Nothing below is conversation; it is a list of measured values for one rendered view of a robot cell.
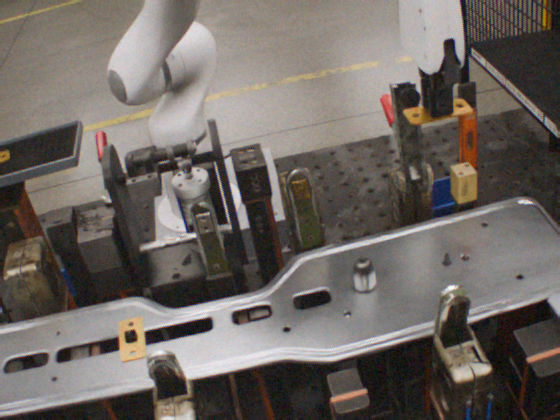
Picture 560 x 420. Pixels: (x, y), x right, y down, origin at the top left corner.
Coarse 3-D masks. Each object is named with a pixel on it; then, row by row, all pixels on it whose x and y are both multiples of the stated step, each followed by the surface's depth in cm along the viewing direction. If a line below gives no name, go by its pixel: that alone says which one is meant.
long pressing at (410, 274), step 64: (320, 256) 105; (384, 256) 102; (512, 256) 97; (64, 320) 101; (192, 320) 98; (320, 320) 94; (384, 320) 92; (0, 384) 92; (64, 384) 90; (128, 384) 90
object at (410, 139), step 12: (396, 84) 99; (408, 84) 99; (396, 96) 99; (408, 96) 96; (420, 96) 97; (396, 108) 100; (408, 108) 101; (396, 120) 101; (396, 132) 103; (408, 132) 103; (420, 132) 102; (408, 144) 104; (420, 144) 103; (408, 156) 105; (420, 156) 104; (408, 168) 104; (420, 168) 105; (408, 180) 105; (420, 180) 107
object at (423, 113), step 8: (456, 104) 84; (464, 104) 84; (408, 112) 84; (416, 112) 84; (424, 112) 84; (456, 112) 83; (464, 112) 83; (408, 120) 83; (416, 120) 83; (424, 120) 82; (432, 120) 82; (440, 120) 82
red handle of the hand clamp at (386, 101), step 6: (384, 96) 111; (384, 102) 110; (390, 102) 110; (384, 108) 110; (390, 108) 110; (390, 114) 109; (390, 120) 109; (390, 126) 110; (396, 138) 109; (414, 162) 107; (414, 168) 106; (414, 174) 106; (420, 174) 106; (414, 180) 106
